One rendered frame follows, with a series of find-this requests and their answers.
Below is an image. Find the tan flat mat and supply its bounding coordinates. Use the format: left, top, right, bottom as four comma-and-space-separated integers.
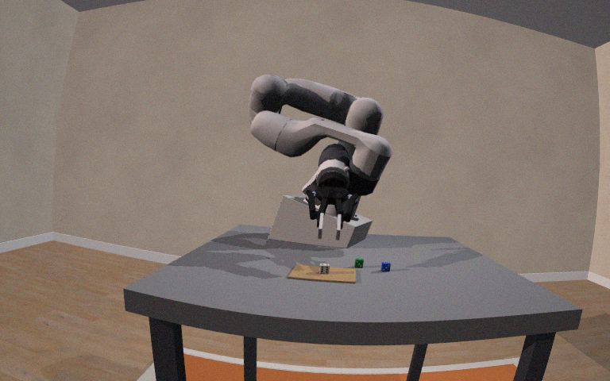
288, 264, 356, 283

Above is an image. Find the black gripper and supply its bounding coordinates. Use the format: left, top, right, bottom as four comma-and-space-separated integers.
306, 171, 358, 240

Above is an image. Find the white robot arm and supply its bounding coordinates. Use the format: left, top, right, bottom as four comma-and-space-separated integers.
249, 75, 392, 221

